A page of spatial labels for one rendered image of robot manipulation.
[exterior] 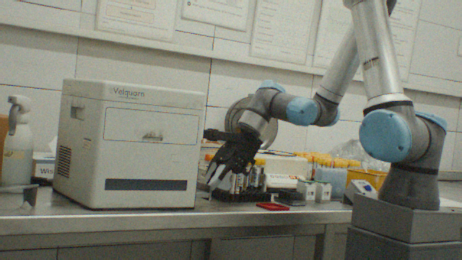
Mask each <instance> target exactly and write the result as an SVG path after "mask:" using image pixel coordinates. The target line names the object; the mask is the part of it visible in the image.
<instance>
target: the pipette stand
mask: <svg viewBox="0 0 462 260"><path fill-rule="evenodd" d="M314 180H322V181H328V182H330V186H332V189H331V198H330V200H343V195H344V192H345V191H346V185H347V170H343V169H338V168H333V169H331V168H315V177H314Z"/></svg>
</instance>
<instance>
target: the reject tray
mask: <svg viewBox="0 0 462 260"><path fill-rule="evenodd" d="M256 206H257V207H261V208H264V209H267V210H270V211H289V209H290V208H289V207H286V206H283V205H280V204H277V203H256Z"/></svg>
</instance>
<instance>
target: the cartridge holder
mask: <svg viewBox="0 0 462 260"><path fill-rule="evenodd" d="M302 197H303V193H300V192H297V191H293V190H279V193H278V195H274V200H276V201H280V202H284V203H286V204H289V205H292V206H296V205H301V206H305V205H307V201H305V200H302Z"/></svg>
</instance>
